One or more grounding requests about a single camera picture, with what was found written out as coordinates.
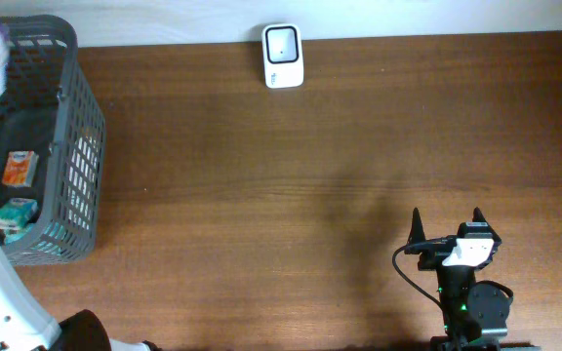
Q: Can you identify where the orange Kleenex tissue pack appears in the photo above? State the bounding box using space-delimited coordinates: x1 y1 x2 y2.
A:
2 151 39 187

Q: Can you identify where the teal wet wipes packet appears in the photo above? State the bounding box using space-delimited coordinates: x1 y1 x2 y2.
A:
3 223 34 245

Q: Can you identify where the teal Kleenex tissue pack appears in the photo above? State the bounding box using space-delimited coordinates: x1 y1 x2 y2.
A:
0 198 38 230

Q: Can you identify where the grey plastic mesh basket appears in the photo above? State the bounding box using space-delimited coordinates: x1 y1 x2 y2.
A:
0 15 106 266

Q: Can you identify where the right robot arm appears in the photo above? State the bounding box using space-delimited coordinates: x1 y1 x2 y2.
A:
392 208 538 351

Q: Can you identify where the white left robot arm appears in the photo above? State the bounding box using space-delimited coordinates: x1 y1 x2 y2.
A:
0 248 158 351

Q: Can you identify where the white barcode scanner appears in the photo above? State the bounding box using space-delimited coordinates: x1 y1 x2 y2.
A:
261 23 304 89

